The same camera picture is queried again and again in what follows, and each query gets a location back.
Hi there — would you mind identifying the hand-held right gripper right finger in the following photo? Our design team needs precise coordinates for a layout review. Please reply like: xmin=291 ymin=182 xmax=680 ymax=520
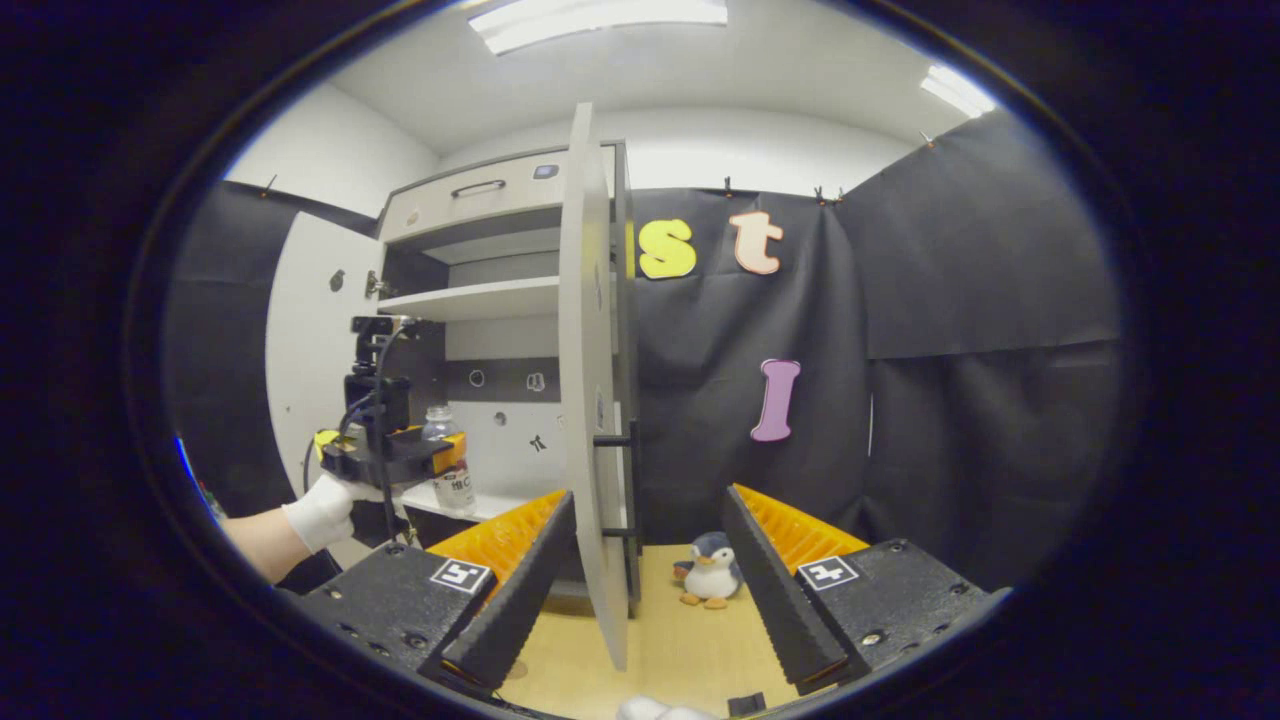
xmin=722 ymin=484 xmax=991 ymax=696

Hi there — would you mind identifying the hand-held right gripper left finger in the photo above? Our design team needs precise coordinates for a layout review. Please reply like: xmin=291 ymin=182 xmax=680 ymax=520
xmin=300 ymin=490 xmax=578 ymax=691

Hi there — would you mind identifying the clear plastic bottle red label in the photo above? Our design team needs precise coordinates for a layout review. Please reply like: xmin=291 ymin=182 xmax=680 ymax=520
xmin=422 ymin=405 xmax=478 ymax=516

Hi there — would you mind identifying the grey cabinet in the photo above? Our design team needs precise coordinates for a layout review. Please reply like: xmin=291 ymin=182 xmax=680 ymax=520
xmin=375 ymin=140 xmax=641 ymax=601

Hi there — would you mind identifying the grey cabinet door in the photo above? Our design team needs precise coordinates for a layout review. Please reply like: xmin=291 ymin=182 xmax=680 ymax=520
xmin=558 ymin=102 xmax=633 ymax=671

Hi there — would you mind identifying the grey cabinet shelf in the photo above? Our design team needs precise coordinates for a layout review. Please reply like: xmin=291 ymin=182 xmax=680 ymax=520
xmin=378 ymin=276 xmax=561 ymax=323

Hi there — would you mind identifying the grey cabinet drawer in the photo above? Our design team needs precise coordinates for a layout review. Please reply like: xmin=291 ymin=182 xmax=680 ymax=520
xmin=378 ymin=148 xmax=616 ymax=244

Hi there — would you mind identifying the penguin plush toy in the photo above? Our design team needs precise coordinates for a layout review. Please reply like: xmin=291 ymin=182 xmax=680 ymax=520
xmin=672 ymin=531 xmax=743 ymax=611

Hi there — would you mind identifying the black backdrop cloth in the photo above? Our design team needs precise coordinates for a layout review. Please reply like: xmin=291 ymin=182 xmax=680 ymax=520
xmin=165 ymin=108 xmax=1121 ymax=591

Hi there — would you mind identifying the large ceiling light panel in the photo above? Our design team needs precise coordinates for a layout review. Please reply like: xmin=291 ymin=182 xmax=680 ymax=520
xmin=468 ymin=0 xmax=729 ymax=56

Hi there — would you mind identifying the small ceiling light panel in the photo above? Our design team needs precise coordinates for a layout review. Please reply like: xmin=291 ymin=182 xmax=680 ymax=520
xmin=920 ymin=65 xmax=998 ymax=119

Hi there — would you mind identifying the black cable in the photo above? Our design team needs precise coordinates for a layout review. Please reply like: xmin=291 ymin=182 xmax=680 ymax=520
xmin=372 ymin=318 xmax=413 ymax=546

